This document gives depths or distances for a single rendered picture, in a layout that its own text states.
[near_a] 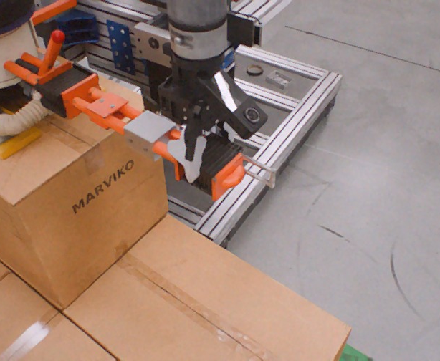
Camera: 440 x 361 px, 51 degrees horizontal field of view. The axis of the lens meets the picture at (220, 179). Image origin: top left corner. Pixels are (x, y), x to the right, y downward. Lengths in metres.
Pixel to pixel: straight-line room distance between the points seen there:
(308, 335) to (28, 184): 0.72
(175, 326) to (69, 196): 0.41
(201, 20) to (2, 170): 0.59
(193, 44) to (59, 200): 0.54
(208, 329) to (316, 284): 0.82
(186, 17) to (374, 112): 2.24
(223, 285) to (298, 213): 0.95
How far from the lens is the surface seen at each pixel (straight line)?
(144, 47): 1.34
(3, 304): 1.33
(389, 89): 2.98
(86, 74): 0.97
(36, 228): 1.03
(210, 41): 0.61
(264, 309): 1.21
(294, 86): 2.49
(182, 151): 0.72
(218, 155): 0.74
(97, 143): 1.03
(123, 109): 0.88
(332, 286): 1.93
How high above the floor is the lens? 1.60
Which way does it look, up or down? 46 degrees down
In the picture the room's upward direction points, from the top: straight up
